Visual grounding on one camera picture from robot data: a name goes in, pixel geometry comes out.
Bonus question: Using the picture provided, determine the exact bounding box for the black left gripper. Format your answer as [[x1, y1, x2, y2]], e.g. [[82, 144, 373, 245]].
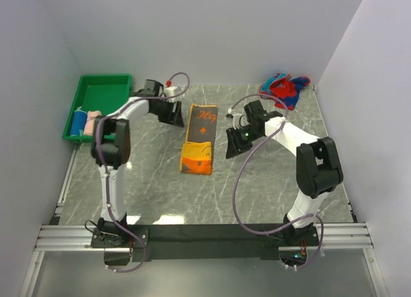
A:
[[151, 98, 184, 127]]

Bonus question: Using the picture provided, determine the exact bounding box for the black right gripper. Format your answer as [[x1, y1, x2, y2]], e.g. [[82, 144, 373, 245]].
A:
[[225, 126, 263, 160]]

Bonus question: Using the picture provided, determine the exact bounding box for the orange and grey towel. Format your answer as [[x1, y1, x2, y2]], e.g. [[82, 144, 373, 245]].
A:
[[180, 104, 218, 175]]

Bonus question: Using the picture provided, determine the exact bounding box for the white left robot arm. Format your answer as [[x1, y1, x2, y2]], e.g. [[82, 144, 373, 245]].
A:
[[91, 80, 187, 247]]

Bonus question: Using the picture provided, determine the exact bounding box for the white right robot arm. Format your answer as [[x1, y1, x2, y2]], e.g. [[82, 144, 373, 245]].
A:
[[225, 101, 344, 245]]

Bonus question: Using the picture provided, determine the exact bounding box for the red and blue crumpled towel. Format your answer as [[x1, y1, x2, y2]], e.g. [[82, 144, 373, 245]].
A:
[[259, 72, 311, 110]]

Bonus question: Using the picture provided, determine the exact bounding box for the green plastic tray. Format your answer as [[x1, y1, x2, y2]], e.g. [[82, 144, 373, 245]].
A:
[[62, 74, 132, 143]]

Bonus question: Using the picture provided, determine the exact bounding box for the pink rolled towel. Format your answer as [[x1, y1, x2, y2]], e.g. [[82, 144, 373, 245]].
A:
[[83, 110, 102, 136]]

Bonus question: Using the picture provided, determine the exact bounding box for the blue rolled towel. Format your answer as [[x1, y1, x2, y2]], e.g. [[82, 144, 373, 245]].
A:
[[70, 109, 87, 137]]

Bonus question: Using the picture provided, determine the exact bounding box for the black base beam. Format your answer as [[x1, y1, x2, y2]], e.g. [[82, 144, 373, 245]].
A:
[[91, 224, 319, 265]]

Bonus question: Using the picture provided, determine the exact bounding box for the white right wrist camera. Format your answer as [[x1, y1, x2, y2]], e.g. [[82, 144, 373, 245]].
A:
[[226, 108, 249, 130]]

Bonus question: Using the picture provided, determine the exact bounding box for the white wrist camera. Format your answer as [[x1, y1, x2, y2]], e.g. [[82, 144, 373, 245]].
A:
[[163, 80, 182, 99], [226, 108, 249, 130]]

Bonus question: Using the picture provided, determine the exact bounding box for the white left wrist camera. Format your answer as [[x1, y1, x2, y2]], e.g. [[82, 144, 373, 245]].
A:
[[163, 80, 182, 99]]

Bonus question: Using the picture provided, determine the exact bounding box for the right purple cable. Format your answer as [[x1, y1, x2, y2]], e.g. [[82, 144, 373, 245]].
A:
[[228, 92, 326, 270]]

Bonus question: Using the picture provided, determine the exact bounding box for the aluminium rail frame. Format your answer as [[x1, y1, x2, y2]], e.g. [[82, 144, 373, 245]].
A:
[[19, 222, 389, 297]]

